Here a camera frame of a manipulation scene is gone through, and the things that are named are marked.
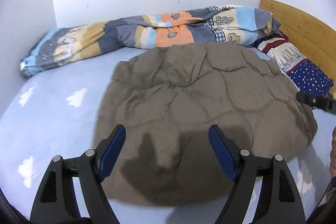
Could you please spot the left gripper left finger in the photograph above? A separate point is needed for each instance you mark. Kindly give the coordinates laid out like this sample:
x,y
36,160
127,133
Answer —
x,y
56,202

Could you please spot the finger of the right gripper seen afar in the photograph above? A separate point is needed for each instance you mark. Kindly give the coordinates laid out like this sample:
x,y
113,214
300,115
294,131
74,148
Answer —
x,y
327,104

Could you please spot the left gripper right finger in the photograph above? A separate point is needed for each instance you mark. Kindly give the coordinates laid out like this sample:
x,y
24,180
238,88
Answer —
x,y
279,200

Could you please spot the olive green quilted hooded coat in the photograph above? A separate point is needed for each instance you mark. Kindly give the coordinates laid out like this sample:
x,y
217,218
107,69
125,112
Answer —
x,y
167,98

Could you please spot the person's right hand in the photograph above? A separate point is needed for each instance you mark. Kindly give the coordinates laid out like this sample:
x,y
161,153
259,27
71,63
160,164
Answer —
x,y
332,166

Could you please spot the blue star patterned pillow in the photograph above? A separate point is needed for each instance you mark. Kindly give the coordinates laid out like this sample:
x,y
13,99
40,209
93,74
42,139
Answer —
x,y
303,72

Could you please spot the wooden headboard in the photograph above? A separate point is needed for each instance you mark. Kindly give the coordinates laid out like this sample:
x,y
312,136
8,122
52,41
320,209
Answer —
x,y
312,37

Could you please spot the light blue cloud bedsheet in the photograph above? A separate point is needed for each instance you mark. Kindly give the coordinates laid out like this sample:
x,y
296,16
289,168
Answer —
x,y
54,113

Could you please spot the colourful patchwork cartoon quilt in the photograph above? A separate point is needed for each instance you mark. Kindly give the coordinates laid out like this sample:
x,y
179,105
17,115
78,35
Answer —
x,y
241,25

